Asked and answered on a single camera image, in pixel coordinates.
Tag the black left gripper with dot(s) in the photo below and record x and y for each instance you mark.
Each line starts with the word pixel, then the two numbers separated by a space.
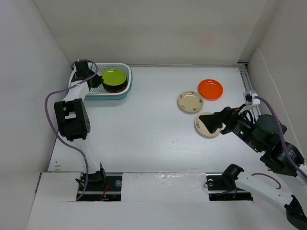
pixel 98 81

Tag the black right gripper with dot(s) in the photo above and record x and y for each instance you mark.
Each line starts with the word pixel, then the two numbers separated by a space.
pixel 227 116

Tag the green plate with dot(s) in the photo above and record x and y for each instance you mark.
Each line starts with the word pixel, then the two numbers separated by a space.
pixel 113 77

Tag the beige plate with symbols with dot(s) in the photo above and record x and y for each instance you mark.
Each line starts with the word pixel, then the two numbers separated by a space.
pixel 190 102

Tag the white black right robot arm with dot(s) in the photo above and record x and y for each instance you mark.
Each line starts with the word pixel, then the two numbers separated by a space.
pixel 265 135

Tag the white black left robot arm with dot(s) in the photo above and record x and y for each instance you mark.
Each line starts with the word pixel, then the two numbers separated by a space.
pixel 74 124

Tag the beige plate with black patch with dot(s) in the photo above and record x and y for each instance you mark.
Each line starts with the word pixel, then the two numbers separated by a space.
pixel 202 129

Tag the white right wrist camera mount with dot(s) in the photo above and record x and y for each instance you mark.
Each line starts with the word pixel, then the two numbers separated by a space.
pixel 251 101

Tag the aluminium rail right edge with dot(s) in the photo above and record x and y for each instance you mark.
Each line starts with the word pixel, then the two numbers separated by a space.
pixel 247 84

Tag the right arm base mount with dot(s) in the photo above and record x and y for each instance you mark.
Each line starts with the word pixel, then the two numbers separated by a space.
pixel 219 191

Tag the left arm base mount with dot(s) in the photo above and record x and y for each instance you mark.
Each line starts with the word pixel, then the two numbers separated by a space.
pixel 108 192

